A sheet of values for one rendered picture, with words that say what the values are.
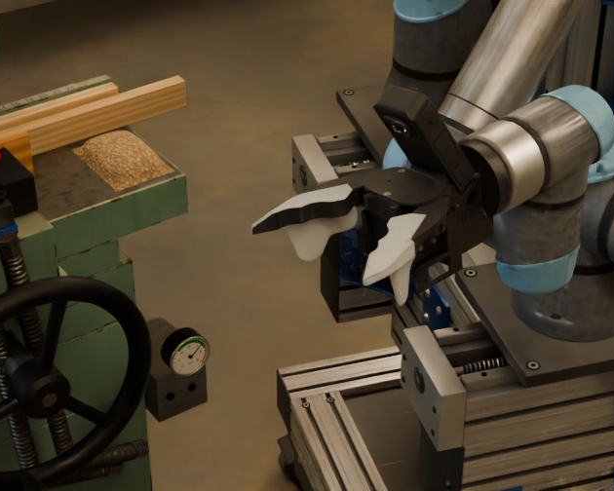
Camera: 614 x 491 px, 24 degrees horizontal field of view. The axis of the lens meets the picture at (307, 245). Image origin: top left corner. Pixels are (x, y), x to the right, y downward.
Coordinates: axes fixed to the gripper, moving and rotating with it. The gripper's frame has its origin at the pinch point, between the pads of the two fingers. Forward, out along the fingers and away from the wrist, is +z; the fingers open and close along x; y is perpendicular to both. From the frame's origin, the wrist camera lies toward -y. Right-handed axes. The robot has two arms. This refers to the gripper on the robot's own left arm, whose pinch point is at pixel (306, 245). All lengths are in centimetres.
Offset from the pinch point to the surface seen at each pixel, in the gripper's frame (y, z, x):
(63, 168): 24, -21, 74
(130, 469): 70, -20, 70
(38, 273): 26, -5, 56
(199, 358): 51, -28, 60
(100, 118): 21, -30, 78
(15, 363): 34, 1, 54
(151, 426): 108, -56, 122
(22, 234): 20, -4, 56
